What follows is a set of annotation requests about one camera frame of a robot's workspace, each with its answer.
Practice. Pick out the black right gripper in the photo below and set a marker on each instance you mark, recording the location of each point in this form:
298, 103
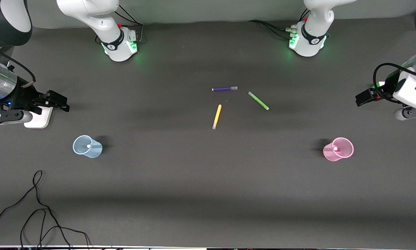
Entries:
23, 97

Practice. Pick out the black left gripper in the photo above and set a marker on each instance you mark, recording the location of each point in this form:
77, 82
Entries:
388, 86

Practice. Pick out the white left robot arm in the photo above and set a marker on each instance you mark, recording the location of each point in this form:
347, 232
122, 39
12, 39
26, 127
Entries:
313, 34

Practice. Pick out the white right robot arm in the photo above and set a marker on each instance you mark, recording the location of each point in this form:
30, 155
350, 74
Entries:
90, 10

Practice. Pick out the white flat rectangular pad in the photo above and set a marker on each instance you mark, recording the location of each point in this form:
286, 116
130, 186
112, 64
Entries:
39, 122

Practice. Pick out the translucent blue plastic cup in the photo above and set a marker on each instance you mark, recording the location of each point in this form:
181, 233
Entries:
95, 151

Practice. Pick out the translucent pink plastic cup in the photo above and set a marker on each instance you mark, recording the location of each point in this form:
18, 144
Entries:
329, 154

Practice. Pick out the green marker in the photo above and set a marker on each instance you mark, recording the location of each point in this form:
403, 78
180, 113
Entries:
259, 101

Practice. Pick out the purple marker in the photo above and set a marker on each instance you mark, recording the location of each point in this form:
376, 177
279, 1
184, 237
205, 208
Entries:
223, 89

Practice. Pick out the yellow marker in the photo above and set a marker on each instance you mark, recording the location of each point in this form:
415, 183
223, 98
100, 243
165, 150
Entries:
217, 117

